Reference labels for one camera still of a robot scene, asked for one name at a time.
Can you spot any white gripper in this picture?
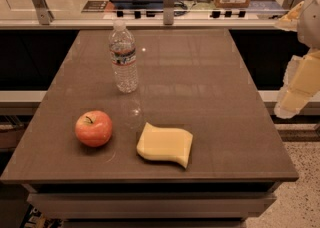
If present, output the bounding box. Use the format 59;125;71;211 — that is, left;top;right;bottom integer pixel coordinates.
274;0;320;119

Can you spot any red apple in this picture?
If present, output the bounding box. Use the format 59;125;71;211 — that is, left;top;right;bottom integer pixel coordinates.
75;110;113;147

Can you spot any brown table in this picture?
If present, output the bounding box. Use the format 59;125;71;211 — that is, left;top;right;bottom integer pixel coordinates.
2;29;298;227

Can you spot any yellow sponge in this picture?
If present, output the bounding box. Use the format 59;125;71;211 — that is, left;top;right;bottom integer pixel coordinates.
136;123;193;168

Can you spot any clear plastic water bottle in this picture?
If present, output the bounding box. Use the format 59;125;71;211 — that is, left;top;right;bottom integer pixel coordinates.
109;20;138;93

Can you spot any middle metal railing bracket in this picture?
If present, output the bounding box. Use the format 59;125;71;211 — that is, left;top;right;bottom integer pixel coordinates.
163;0;174;25

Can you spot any left metal railing bracket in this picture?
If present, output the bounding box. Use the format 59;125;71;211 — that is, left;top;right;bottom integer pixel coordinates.
31;0;54;25

